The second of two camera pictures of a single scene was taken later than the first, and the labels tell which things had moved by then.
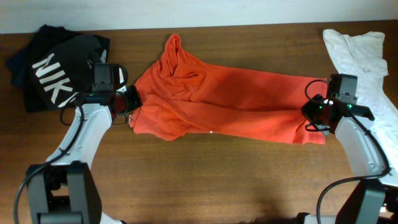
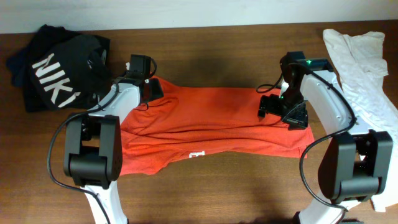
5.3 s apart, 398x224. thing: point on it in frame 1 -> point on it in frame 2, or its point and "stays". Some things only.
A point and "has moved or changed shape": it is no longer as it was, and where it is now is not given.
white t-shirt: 362,55 stays
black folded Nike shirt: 56,66 stays
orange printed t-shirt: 181,96 has moved or changed shape
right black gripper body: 313,111 -> 290,106
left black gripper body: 130,98 -> 155,88
